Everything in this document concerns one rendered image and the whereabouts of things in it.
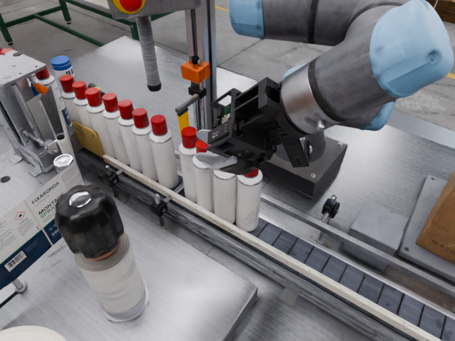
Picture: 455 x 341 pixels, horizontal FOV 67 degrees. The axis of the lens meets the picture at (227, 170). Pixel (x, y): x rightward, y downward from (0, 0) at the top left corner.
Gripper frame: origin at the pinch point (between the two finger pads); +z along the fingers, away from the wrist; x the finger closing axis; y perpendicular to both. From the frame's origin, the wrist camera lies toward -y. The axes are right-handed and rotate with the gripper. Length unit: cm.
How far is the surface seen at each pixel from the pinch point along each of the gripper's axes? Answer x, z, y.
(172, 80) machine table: -60, 61, -22
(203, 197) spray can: -0.4, 18.9, -11.7
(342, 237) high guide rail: 8.3, -3.6, -30.0
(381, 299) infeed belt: 19.3, -5.4, -38.6
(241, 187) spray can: -0.2, 6.9, -12.4
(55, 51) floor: -203, 277, -2
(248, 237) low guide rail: 8.1, 12.2, -19.4
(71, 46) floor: -214, 274, -14
